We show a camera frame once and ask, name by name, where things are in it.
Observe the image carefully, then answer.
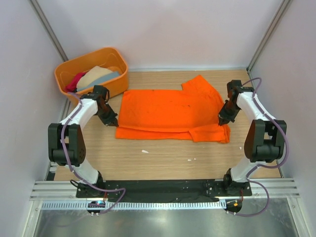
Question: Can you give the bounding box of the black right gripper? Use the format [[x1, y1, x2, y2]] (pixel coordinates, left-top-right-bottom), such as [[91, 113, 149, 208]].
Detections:
[[218, 100, 241, 126]]

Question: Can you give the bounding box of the orange t shirt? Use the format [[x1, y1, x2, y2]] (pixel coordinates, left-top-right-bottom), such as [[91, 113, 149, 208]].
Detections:
[[116, 75, 231, 143]]

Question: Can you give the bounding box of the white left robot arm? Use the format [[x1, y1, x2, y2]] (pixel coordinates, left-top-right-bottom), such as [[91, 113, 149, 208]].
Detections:
[[48, 85, 119, 198]]

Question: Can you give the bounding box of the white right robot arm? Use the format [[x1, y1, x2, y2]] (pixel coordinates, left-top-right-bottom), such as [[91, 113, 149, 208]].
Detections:
[[218, 80, 288, 196]]

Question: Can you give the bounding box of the blue grey folded shirt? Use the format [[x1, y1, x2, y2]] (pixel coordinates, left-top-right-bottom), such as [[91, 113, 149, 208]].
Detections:
[[86, 72, 120, 89]]

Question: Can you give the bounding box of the beige folded shirt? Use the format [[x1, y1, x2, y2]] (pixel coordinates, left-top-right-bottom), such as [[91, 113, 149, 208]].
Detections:
[[77, 66, 113, 91]]

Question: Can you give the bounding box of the red crumpled shirt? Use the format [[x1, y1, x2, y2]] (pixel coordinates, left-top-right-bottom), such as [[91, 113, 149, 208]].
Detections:
[[65, 72, 86, 93]]

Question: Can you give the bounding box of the orange plastic bin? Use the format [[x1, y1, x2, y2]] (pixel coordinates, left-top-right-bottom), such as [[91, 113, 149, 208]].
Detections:
[[54, 47, 129, 106]]

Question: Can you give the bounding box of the white slotted cable duct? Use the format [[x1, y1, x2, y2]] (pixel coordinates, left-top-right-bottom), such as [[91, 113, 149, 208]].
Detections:
[[41, 200, 226, 211]]

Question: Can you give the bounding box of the aluminium frame rail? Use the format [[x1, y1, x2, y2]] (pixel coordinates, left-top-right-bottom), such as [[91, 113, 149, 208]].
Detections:
[[30, 178, 299, 203]]

